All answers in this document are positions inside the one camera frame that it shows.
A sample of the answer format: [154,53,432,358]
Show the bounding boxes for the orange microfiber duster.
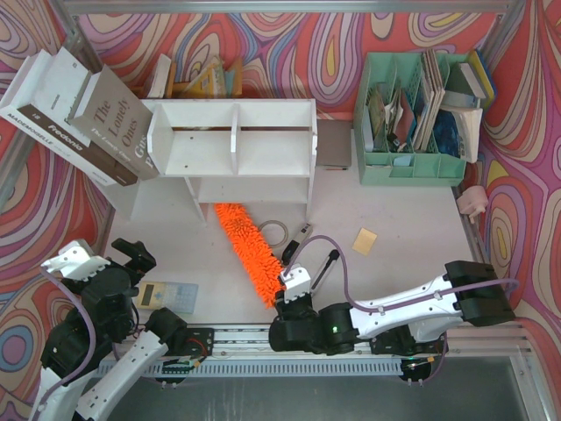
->
[214,203,283,308]

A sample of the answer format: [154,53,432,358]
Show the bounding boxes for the black white marker pen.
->
[310,249,340,293]

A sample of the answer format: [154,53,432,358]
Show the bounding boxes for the clear tape roll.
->
[259,219,288,248]

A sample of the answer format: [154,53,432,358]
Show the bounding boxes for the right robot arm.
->
[268,260,519,355]

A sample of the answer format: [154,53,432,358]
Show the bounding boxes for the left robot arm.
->
[31,239,188,420]

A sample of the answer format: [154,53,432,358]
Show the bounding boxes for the white wooden bookshelf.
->
[144,99,318,220]

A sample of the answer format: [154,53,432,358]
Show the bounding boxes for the yellow grey calculator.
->
[135,281,198,314]

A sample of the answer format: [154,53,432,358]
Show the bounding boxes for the black grey stapler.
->
[281,223,313,266]

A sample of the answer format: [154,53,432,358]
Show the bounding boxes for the yellow sticky note pad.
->
[352,228,378,256]

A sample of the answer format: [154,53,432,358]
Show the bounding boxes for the large grey white book stack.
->
[1,48,147,186]

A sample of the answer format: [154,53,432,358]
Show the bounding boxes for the small books behind shelf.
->
[133,54,243,99]

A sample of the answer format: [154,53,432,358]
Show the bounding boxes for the grey notebook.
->
[316,119,352,168]

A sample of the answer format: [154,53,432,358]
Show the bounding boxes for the pink piggy figurine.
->
[457,185,488,224]

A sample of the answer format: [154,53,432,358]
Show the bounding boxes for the mint green desk organizer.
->
[353,50,466,187]

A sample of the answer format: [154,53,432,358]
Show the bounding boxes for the white books beside organizer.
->
[435,50,497,163]

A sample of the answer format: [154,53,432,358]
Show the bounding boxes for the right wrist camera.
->
[280,264,311,303]

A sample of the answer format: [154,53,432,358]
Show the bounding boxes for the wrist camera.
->
[41,239,110,281]
[280,264,311,303]

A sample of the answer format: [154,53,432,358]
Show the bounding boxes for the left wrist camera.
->
[41,239,110,281]

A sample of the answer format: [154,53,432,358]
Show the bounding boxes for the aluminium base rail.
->
[52,324,540,360]

